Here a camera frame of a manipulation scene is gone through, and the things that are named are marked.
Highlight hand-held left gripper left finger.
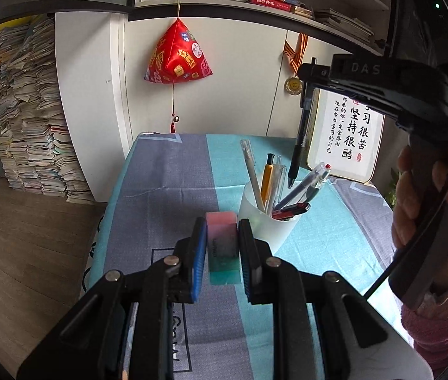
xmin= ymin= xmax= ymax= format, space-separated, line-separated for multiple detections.
xmin=16 ymin=217 xmax=209 ymax=380

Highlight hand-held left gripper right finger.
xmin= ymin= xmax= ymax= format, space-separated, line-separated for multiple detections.
xmin=238 ymin=218 xmax=434 ymax=380

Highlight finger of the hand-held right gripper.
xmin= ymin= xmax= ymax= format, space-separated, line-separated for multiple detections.
xmin=297 ymin=58 xmax=335 ymax=108

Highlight pink and teal eraser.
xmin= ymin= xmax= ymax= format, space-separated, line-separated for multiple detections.
xmin=205 ymin=212 xmax=240 ymax=286

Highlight translucent plastic cup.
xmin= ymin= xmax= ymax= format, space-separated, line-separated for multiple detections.
xmin=238 ymin=180 xmax=302 ymax=262

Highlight red pen with black clip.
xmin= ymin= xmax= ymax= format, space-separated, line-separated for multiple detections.
xmin=271 ymin=202 xmax=312 ymax=220

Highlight orange pen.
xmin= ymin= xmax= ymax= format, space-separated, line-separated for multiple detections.
xmin=260 ymin=153 xmax=276 ymax=210

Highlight clear gel pen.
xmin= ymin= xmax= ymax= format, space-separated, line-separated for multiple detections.
xmin=273 ymin=156 xmax=288 ymax=206

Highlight pens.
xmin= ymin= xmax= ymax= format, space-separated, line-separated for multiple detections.
xmin=273 ymin=161 xmax=325 ymax=211

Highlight white slim pen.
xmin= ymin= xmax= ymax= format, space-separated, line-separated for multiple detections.
xmin=240 ymin=138 xmax=266 ymax=212

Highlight red gel pen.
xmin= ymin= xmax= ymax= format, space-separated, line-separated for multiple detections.
xmin=305 ymin=163 xmax=332 ymax=202

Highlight person's right forearm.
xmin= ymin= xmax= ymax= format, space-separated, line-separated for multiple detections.
xmin=400 ymin=261 xmax=448 ymax=371

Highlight person's right hand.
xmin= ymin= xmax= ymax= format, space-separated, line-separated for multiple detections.
xmin=391 ymin=144 xmax=448 ymax=248

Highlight medal with striped ribbon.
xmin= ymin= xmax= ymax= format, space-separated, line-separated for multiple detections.
xmin=283 ymin=34 xmax=308 ymax=96

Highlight wide stack of grey books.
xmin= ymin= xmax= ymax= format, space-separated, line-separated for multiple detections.
xmin=313 ymin=8 xmax=376 ymax=44

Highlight small stack of books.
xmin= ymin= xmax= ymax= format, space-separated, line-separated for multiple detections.
xmin=287 ymin=0 xmax=315 ymax=20

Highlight framed calligraphy sign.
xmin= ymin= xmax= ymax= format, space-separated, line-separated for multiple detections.
xmin=306 ymin=87 xmax=386 ymax=185

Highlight white bookshelf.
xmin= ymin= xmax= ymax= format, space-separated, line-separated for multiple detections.
xmin=129 ymin=0 xmax=393 ymax=58

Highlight green leafy plant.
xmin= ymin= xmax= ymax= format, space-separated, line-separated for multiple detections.
xmin=384 ymin=168 xmax=401 ymax=210

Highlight red pyramid hanging ornament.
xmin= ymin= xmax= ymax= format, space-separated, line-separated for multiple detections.
xmin=144 ymin=18 xmax=214 ymax=135

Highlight tall pile of worn books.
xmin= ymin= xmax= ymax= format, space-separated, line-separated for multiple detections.
xmin=0 ymin=18 xmax=96 ymax=206

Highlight yellow cloth item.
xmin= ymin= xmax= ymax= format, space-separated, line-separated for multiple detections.
xmin=0 ymin=16 xmax=47 ymax=36

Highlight thin black cable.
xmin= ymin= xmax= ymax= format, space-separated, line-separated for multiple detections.
xmin=364 ymin=263 xmax=398 ymax=298

